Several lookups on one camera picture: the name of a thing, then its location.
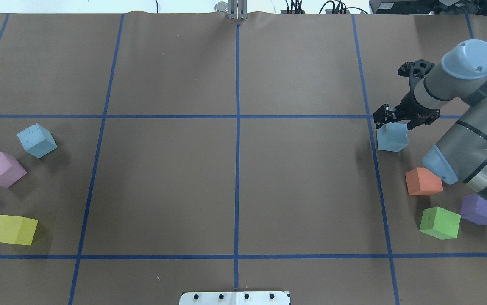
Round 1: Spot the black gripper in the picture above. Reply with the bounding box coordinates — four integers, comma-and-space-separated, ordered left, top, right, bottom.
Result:
373, 92, 441, 130

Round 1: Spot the light blue foam block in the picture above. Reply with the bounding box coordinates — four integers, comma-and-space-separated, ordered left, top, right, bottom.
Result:
377, 123, 409, 152
17, 123, 58, 158

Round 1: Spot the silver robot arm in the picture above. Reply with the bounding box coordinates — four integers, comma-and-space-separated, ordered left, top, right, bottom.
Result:
373, 39, 487, 200

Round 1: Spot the orange foam block near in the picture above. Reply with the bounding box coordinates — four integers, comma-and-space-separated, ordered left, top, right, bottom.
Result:
405, 167, 443, 196

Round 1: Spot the green foam block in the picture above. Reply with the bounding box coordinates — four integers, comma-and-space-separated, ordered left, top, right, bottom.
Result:
419, 207, 462, 241

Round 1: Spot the purple foam block near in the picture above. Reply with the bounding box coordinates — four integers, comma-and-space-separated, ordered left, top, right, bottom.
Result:
460, 194, 487, 225

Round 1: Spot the black laptop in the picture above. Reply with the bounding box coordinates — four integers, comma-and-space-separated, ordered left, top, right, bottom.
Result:
369, 0, 487, 16

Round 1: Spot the pink foam block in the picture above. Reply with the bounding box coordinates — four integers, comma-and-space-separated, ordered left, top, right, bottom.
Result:
0, 151, 28, 189

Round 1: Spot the yellow foam block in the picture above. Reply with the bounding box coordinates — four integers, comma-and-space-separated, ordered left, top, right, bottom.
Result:
0, 215, 38, 246

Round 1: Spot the aluminium frame post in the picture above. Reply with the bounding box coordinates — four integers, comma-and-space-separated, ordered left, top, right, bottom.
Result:
226, 0, 248, 20

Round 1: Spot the white pedestal column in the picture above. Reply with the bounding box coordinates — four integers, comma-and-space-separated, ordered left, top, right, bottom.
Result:
179, 291, 292, 305

